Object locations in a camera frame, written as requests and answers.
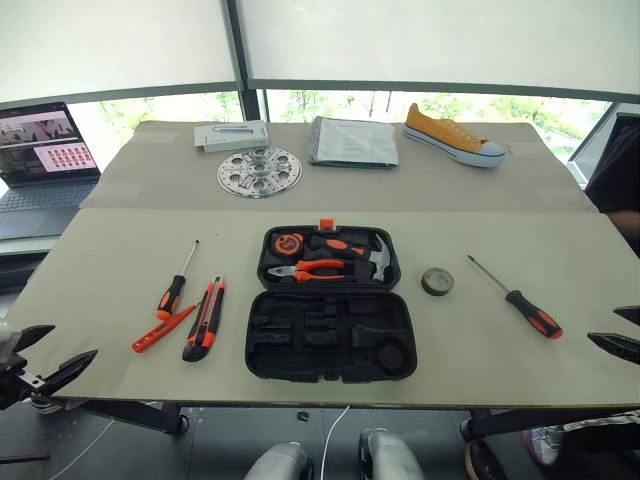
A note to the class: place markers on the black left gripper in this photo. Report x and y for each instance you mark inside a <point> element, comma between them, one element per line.
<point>17,385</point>

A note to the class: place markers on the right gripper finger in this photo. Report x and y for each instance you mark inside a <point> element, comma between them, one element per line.
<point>632,315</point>
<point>620,346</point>

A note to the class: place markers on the long black orange screwdriver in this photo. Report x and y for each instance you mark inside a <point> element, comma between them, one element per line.
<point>532,312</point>

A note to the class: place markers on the orange voltage test pen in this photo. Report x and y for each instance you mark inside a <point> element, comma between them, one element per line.
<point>160,332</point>

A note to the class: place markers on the short black orange screwdriver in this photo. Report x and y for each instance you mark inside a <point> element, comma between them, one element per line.
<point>171,295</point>

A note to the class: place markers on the orange black utility knife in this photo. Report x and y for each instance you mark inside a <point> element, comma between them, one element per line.
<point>205,325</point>

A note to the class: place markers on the black tool case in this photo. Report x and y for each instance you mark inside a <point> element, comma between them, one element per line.
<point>300,360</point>

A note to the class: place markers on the beige paper table cover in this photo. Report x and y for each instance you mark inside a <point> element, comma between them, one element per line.
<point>450,190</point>
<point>125,380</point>

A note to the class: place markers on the black table leg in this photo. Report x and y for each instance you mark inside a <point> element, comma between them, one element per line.
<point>145,416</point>
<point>525,419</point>

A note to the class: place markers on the white pink sneaker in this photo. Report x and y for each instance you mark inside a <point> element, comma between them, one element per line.
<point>545,442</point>

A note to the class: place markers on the person in dark clothes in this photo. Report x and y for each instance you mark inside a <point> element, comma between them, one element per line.
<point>615,170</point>

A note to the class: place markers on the dark brown shoe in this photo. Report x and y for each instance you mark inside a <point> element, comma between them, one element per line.
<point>482,462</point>

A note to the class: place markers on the black electrical tape roll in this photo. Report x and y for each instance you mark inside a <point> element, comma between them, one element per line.
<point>426,282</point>

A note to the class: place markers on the black laptop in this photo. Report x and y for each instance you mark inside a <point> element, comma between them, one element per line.
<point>45,150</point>

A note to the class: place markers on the silver robot right leg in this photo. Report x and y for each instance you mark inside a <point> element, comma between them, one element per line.
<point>390,455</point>

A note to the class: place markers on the silver robot leg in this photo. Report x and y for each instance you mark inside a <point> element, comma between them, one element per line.
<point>390,455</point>
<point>280,462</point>

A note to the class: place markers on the silver robot left leg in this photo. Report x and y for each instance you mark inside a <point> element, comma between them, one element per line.
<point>280,462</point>

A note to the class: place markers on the round perforated metal disc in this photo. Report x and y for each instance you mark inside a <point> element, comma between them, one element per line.
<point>235,175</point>

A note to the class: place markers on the orange black tape measure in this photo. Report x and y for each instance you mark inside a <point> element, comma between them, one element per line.
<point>285,245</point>

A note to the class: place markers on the yellow canvas sneaker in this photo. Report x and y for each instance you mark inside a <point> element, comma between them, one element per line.
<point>440,132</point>

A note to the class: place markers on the grey white cardboard box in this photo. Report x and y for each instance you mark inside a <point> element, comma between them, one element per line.
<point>225,137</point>

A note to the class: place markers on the white roller blind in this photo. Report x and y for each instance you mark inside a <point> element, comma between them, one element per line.
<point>450,40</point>
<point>115,40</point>

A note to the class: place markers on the grey folded bag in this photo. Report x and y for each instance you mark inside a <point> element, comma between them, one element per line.
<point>355,142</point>

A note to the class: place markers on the dark window frame post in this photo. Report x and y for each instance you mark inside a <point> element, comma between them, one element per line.
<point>245,50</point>

